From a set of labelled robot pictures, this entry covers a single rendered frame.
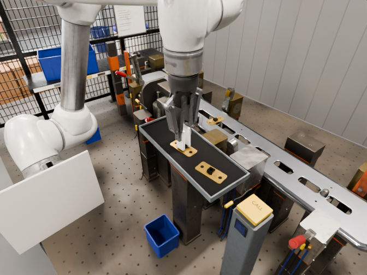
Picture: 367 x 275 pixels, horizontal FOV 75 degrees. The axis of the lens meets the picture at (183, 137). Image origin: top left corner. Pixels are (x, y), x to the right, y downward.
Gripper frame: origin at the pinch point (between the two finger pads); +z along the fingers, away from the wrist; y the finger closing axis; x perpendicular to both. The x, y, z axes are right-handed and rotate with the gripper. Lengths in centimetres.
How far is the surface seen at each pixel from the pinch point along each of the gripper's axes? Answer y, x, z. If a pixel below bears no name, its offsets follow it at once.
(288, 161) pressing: -35.6, 20.6, 20.1
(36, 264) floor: 55, -81, 120
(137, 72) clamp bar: -30, -63, 8
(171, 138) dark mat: -0.7, -6.2, 4.1
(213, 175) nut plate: 2.6, 13.8, 3.8
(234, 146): -18.4, 6.6, 10.6
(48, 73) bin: 1, -108, 13
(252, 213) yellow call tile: 5.1, 27.1, 4.1
